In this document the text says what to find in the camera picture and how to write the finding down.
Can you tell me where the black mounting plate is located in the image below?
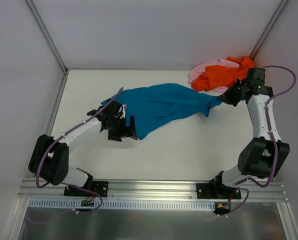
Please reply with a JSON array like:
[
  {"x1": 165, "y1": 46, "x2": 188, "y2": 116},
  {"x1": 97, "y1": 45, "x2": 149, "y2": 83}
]
[
  {"x1": 63, "y1": 180, "x2": 109, "y2": 198},
  {"x1": 196, "y1": 182, "x2": 242, "y2": 200}
]

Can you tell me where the orange t shirt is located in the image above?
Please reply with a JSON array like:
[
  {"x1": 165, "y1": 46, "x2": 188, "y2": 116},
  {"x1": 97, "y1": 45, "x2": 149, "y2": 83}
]
[{"x1": 191, "y1": 56, "x2": 256, "y2": 91}]

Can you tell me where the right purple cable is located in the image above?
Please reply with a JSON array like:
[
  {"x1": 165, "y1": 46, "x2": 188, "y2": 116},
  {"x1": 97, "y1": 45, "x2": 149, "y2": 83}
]
[{"x1": 215, "y1": 65, "x2": 298, "y2": 218}]

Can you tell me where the teal blue t shirt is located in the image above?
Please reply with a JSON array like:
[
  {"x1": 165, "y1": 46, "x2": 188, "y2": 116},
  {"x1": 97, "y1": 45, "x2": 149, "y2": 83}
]
[{"x1": 98, "y1": 83, "x2": 221, "y2": 140}]

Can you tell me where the left aluminium corner post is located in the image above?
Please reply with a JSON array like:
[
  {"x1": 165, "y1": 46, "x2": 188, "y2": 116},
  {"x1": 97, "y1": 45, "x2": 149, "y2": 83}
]
[{"x1": 24, "y1": 0, "x2": 68, "y2": 74}]

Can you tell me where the aluminium corner post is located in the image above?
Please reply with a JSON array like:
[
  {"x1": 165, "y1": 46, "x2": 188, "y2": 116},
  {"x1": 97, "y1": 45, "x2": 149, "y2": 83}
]
[
  {"x1": 24, "y1": 0, "x2": 68, "y2": 74},
  {"x1": 249, "y1": 0, "x2": 290, "y2": 60}
]

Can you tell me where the right aluminium corner post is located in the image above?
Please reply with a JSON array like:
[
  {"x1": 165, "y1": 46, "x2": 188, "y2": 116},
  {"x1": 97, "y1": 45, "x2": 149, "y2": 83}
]
[{"x1": 249, "y1": 0, "x2": 290, "y2": 60}]

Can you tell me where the white slotted cable duct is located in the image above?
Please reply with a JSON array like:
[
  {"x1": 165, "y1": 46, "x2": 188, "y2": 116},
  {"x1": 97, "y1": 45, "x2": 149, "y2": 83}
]
[{"x1": 28, "y1": 198, "x2": 216, "y2": 212}]

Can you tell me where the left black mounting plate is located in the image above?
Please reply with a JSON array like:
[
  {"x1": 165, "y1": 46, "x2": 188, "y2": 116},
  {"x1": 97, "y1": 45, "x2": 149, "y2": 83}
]
[{"x1": 63, "y1": 180, "x2": 109, "y2": 198}]

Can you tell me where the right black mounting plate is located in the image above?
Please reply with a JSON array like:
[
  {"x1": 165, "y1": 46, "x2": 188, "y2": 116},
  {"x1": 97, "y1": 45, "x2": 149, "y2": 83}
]
[{"x1": 196, "y1": 182, "x2": 242, "y2": 200}]

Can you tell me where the pink t shirt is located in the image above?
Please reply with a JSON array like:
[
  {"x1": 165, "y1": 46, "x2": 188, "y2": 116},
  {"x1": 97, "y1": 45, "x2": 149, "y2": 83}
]
[{"x1": 188, "y1": 59, "x2": 240, "y2": 93}]

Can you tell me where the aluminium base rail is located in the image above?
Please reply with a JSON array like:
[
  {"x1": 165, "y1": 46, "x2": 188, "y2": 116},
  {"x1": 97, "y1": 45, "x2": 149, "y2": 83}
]
[{"x1": 17, "y1": 178, "x2": 289, "y2": 203}]

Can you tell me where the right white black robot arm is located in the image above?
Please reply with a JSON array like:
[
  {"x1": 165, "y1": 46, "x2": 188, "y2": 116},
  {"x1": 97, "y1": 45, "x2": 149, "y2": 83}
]
[{"x1": 202, "y1": 68, "x2": 290, "y2": 199}]

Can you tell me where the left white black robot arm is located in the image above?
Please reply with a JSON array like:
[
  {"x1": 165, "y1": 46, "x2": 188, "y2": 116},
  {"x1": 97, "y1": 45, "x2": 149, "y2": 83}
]
[{"x1": 28, "y1": 99, "x2": 138, "y2": 197}]

